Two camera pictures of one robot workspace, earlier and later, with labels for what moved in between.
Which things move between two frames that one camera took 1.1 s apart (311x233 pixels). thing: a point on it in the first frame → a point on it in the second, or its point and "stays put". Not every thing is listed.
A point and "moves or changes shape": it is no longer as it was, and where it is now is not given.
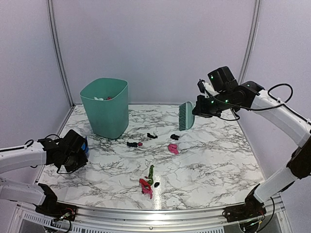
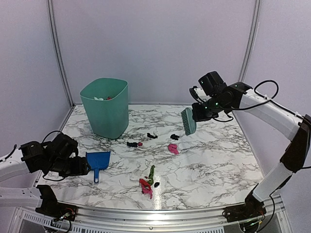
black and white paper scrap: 148,135 stays put
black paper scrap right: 174,137 stays put
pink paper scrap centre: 173,148 stays put
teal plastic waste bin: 107,99 stays put
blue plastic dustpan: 84,147 → 96,160
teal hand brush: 186,117 moves or changes shape
